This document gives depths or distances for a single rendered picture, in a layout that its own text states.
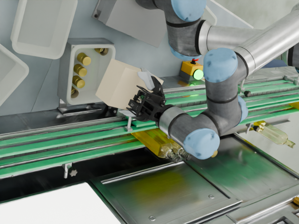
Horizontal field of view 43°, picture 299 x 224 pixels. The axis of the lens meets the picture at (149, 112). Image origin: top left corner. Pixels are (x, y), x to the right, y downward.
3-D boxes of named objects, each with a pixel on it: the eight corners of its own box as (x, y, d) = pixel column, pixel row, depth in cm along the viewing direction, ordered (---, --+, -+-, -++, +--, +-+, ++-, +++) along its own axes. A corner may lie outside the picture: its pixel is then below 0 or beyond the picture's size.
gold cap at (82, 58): (77, 52, 137) (82, 57, 134) (86, 52, 139) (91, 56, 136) (76, 62, 138) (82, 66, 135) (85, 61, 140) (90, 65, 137)
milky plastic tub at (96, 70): (56, 96, 142) (66, 106, 136) (61, 37, 132) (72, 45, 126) (97, 92, 152) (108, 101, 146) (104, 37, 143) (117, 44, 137)
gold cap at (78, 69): (73, 64, 138) (78, 68, 135) (82, 63, 140) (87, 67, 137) (72, 73, 140) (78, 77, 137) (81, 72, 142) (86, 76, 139)
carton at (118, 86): (111, 58, 111) (125, 67, 106) (149, 72, 123) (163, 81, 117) (95, 94, 114) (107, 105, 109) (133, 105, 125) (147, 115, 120)
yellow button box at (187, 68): (178, 75, 176) (189, 81, 171) (182, 59, 173) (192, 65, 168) (189, 74, 180) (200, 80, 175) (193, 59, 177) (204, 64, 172)
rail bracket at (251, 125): (232, 127, 199) (252, 139, 190) (236, 115, 196) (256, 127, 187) (237, 126, 201) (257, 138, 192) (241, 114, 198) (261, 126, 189)
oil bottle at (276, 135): (248, 127, 208) (288, 152, 190) (251, 118, 205) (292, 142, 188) (255, 125, 211) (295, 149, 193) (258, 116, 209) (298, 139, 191)
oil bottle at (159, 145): (130, 134, 155) (162, 161, 141) (132, 121, 153) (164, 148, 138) (141, 131, 159) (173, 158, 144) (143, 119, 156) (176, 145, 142)
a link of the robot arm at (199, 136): (224, 149, 93) (198, 168, 90) (195, 128, 100) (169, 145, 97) (222, 126, 88) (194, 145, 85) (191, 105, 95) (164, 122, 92)
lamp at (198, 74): (191, 78, 171) (195, 81, 169) (194, 69, 169) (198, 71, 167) (199, 78, 174) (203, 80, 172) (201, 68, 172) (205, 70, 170)
